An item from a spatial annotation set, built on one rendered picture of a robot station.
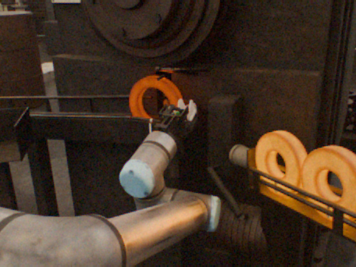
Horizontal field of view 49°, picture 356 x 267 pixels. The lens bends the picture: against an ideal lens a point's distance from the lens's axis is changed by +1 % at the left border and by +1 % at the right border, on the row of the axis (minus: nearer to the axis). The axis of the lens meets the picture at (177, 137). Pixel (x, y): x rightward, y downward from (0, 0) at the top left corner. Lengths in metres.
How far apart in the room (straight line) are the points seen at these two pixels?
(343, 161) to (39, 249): 0.57
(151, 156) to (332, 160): 0.42
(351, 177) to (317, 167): 0.08
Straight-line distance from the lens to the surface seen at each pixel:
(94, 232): 0.54
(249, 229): 1.09
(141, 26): 1.10
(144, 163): 0.97
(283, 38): 1.21
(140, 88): 1.27
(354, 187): 0.83
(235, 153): 1.08
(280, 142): 0.94
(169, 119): 1.09
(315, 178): 0.89
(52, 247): 0.52
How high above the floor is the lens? 1.12
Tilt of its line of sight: 22 degrees down
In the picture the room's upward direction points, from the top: 2 degrees counter-clockwise
